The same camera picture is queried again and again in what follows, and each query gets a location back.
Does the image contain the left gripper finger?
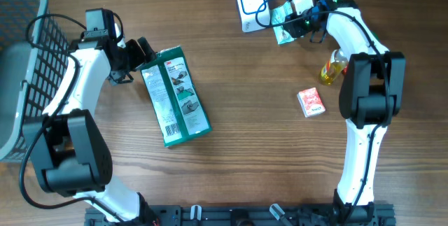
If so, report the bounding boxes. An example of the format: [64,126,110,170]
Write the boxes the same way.
[137,37,157,64]
[107,71,134,86]

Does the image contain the light green wipes packet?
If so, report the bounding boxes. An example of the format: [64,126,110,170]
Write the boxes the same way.
[270,2,295,45]

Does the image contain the yellow liquid bottle silver cap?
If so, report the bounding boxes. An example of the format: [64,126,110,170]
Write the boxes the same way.
[319,48,349,85]

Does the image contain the green 3M gloves package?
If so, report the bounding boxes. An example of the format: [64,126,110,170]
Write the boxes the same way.
[140,46,212,147]

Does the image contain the pink juice carton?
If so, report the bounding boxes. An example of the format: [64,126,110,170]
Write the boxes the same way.
[297,87,326,118]

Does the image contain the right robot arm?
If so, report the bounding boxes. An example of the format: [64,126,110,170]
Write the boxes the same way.
[284,0,405,226]

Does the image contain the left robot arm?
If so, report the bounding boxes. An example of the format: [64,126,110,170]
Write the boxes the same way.
[18,8,160,225]

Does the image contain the white barcode scanner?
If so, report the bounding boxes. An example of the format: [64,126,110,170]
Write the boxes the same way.
[237,0,271,33]

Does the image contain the grey plastic mesh basket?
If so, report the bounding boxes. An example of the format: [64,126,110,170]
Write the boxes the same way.
[1,0,70,162]

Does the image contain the left black camera cable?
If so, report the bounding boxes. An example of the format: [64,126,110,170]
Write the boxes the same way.
[18,13,123,222]

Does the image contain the black camera cable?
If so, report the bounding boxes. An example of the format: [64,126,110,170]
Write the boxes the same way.
[18,13,123,222]
[255,0,392,225]

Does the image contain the right black camera cable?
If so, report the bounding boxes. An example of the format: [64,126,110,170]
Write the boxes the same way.
[255,0,392,225]

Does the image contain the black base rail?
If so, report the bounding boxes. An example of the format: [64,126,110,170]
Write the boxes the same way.
[84,204,397,226]

